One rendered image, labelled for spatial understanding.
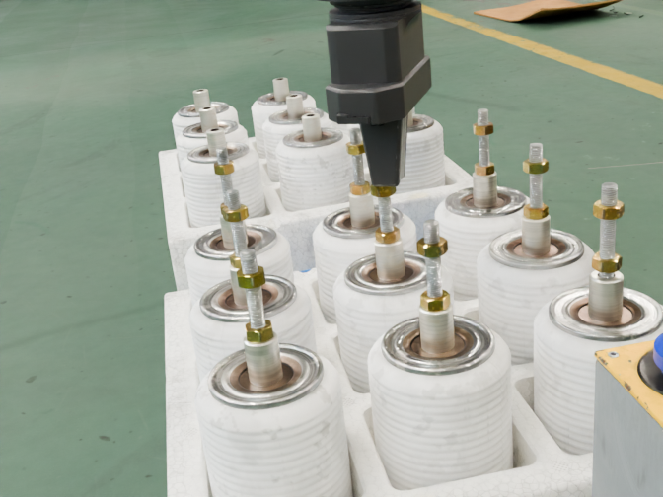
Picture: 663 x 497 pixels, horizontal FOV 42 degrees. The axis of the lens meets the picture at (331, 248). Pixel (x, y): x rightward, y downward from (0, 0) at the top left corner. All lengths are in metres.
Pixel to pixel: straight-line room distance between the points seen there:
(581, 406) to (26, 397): 0.72
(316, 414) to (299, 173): 0.54
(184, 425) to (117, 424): 0.36
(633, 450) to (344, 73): 0.31
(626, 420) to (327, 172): 0.67
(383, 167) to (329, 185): 0.41
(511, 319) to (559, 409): 0.11
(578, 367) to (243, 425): 0.22
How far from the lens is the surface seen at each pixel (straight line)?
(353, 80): 0.59
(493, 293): 0.69
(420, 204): 1.04
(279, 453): 0.54
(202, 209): 1.04
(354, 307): 0.65
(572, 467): 0.59
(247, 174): 1.03
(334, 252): 0.76
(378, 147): 0.63
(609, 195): 0.58
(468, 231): 0.78
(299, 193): 1.04
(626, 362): 0.44
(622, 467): 0.45
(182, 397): 0.69
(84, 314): 1.30
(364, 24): 0.58
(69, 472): 0.97
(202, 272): 0.75
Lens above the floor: 0.54
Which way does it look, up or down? 23 degrees down
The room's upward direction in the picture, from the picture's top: 6 degrees counter-clockwise
